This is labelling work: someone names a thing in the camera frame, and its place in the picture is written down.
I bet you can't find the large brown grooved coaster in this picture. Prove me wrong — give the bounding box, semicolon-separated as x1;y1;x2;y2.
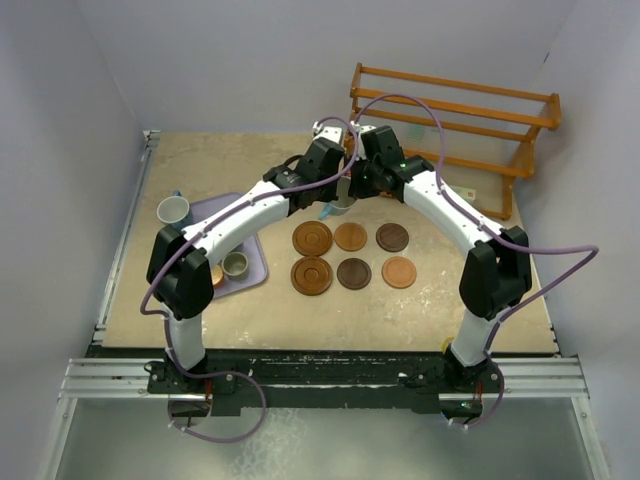
290;256;333;296

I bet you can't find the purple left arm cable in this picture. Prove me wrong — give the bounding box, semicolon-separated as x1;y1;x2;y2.
139;116;359;381

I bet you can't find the yellow tape roll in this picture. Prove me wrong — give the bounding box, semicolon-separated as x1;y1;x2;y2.
441;337;454;354

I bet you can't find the dark walnut coaster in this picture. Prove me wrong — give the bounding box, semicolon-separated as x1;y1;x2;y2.
337;258;372;290

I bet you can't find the light orange wood coaster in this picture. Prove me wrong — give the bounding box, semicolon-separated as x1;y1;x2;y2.
381;256;417;289

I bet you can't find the dark wood coaster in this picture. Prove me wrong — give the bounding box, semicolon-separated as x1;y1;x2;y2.
376;223;410;252

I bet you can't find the olive green cup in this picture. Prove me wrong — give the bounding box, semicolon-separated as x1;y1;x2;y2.
221;251;249;281

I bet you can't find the large blue mug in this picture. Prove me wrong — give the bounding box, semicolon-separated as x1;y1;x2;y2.
156;190;193;230

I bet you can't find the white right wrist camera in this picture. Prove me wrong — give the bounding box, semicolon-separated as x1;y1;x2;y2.
346;121;376;156

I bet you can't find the lavender plastic tray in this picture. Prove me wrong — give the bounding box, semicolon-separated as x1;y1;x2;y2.
191;192;269;300

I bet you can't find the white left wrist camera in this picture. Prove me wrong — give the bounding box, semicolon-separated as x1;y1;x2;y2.
311;121;344;146

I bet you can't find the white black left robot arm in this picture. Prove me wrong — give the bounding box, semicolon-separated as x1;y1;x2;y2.
140;135;352;392

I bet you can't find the light blue mug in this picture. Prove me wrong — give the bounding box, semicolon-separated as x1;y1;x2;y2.
317;196;356;221

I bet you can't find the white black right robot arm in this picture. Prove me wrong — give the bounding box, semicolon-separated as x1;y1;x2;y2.
349;124;532;391

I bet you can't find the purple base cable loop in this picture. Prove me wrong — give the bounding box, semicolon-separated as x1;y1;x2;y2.
167;367;270;443

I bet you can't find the green white box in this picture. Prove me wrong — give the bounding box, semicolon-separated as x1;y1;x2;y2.
450;185;477;204

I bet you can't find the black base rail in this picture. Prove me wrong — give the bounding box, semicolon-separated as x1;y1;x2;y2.
144;350;504;417

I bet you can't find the large brown ringed coaster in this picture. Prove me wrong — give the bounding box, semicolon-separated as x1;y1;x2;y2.
292;221;333;256

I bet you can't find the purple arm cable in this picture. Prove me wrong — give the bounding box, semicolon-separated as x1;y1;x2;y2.
352;93;600;431
139;116;359;381

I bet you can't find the orange brown cup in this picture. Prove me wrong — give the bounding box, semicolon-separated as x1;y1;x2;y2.
211;265;225;289

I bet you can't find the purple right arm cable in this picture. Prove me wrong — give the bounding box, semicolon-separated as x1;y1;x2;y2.
352;93;600;431

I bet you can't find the wooden shelf rack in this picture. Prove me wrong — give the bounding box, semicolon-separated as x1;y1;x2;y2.
350;63;562;220

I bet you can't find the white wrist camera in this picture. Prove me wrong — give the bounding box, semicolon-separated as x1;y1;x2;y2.
311;121;344;146
346;121;376;156

